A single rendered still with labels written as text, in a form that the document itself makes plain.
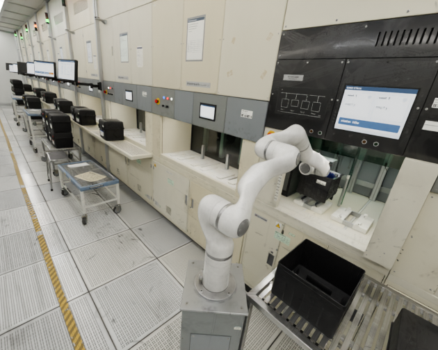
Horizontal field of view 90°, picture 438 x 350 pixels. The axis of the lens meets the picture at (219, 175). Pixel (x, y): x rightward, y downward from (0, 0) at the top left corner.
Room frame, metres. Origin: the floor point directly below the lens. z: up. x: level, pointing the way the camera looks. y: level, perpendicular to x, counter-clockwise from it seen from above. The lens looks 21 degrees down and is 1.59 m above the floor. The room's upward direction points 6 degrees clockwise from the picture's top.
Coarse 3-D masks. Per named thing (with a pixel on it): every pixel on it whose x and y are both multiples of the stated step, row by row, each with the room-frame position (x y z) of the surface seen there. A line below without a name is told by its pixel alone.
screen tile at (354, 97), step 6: (348, 96) 1.18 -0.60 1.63; (354, 96) 1.17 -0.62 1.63; (360, 96) 1.15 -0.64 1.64; (366, 96) 1.13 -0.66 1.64; (360, 102) 1.14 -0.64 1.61; (366, 102) 1.12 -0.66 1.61; (372, 102) 1.11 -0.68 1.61; (342, 108) 1.19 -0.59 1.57; (348, 108) 1.17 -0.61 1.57; (354, 108) 1.15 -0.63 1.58; (360, 108) 1.14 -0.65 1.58; (366, 108) 1.12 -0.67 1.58; (342, 114) 1.19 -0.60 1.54; (348, 114) 1.17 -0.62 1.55; (354, 114) 1.15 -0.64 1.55; (360, 114) 1.13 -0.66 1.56; (366, 114) 1.11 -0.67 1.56
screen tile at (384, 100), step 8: (384, 96) 1.08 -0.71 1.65; (392, 96) 1.06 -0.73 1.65; (400, 96) 1.04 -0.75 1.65; (376, 104) 1.09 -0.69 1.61; (384, 104) 1.07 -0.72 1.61; (392, 104) 1.05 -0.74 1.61; (400, 104) 1.03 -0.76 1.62; (408, 104) 1.02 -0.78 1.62; (376, 112) 1.09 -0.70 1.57; (384, 112) 1.07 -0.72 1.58; (392, 112) 1.05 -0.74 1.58; (400, 112) 1.03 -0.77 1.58; (384, 120) 1.06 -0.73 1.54; (392, 120) 1.04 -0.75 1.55; (400, 120) 1.02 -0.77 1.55
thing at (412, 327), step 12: (408, 312) 0.63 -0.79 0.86; (396, 324) 0.61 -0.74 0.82; (408, 324) 0.58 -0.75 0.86; (420, 324) 0.59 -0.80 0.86; (432, 324) 0.59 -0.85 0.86; (396, 336) 0.55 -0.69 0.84; (408, 336) 0.54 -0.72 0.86; (420, 336) 0.54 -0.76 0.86; (432, 336) 0.55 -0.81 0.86; (396, 348) 0.49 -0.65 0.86; (408, 348) 0.50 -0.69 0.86; (420, 348) 0.50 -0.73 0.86; (432, 348) 0.51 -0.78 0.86
